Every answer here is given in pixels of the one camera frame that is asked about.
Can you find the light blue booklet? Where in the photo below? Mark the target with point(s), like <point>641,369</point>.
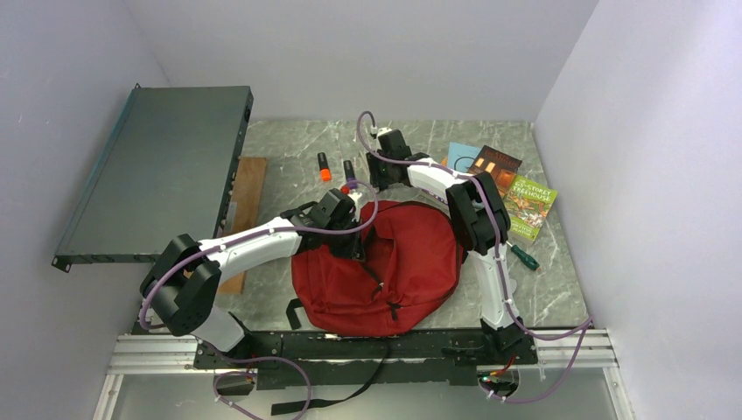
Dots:
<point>460,157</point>

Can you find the purple highlighter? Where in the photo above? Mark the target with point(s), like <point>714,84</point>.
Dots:
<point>349,171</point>

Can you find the red backpack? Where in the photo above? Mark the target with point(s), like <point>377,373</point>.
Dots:
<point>412,267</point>

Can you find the dark grey rack server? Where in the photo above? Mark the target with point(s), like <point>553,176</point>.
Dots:
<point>166,169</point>

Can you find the wooden board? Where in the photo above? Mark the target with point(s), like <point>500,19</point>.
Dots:
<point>247,187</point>

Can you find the orange highlighter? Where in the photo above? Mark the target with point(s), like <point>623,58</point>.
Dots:
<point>323,166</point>

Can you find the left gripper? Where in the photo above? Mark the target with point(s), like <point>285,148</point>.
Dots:
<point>354,250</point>

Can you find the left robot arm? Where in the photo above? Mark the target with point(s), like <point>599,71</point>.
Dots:
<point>181,286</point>

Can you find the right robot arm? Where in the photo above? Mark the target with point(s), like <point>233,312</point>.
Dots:
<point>480,224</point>

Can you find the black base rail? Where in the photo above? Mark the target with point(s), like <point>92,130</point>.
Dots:
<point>283,359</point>

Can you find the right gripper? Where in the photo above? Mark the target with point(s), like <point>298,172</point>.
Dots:
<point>377,178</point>

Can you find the green handled screwdriver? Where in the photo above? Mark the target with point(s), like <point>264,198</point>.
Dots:
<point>525,258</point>

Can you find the green Treehouse book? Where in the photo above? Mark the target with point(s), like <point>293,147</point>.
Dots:
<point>528,205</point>

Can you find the dark house cover book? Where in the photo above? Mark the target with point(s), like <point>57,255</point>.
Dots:
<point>499,165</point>

